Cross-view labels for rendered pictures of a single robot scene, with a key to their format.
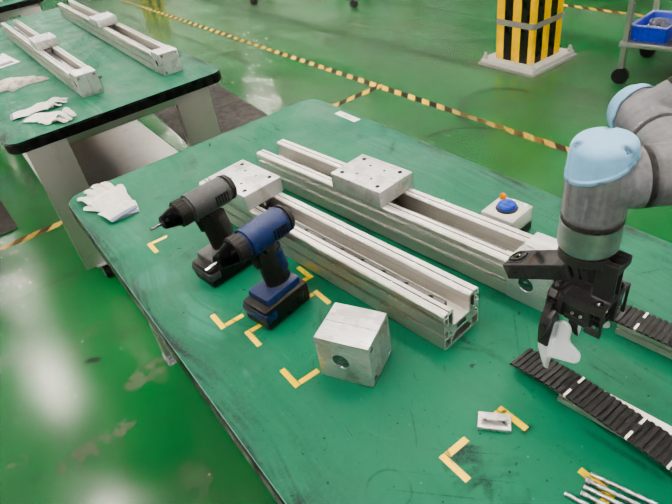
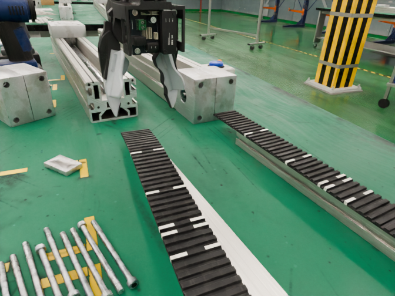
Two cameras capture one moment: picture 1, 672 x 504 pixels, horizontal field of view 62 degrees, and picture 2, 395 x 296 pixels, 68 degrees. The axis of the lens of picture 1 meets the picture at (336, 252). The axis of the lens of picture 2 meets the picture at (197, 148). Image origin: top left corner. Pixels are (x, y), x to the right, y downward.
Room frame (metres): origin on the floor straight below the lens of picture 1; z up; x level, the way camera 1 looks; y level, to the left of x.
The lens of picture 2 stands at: (0.17, -0.45, 1.03)
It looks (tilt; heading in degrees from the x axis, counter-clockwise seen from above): 29 degrees down; 8
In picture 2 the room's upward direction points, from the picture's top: 2 degrees clockwise
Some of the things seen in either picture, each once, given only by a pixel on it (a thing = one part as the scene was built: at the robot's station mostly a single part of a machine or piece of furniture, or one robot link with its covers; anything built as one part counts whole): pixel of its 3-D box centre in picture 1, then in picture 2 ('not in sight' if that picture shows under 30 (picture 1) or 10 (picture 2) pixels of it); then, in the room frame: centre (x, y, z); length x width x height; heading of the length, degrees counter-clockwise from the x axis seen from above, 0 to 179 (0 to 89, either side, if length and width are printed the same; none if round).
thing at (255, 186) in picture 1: (246, 188); (67, 32); (1.23, 0.19, 0.87); 0.16 x 0.11 x 0.07; 37
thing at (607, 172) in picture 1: (601, 179); not in sight; (0.56, -0.33, 1.17); 0.09 x 0.08 x 0.11; 81
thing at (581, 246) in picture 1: (590, 231); not in sight; (0.56, -0.33, 1.09); 0.08 x 0.08 x 0.05
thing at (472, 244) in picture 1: (374, 202); (139, 56); (1.15, -0.11, 0.82); 0.80 x 0.10 x 0.09; 37
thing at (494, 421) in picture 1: (494, 422); (63, 164); (0.52, -0.20, 0.78); 0.05 x 0.03 x 0.01; 70
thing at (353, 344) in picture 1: (356, 339); (23, 91); (0.70, -0.01, 0.83); 0.11 x 0.10 x 0.10; 149
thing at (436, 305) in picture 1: (315, 240); (80, 60); (1.03, 0.04, 0.82); 0.80 x 0.10 x 0.09; 37
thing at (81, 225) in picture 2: (626, 499); (99, 254); (0.37, -0.33, 0.78); 0.11 x 0.01 x 0.01; 47
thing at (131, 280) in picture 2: (631, 492); (111, 249); (0.38, -0.34, 0.78); 0.11 x 0.01 x 0.01; 46
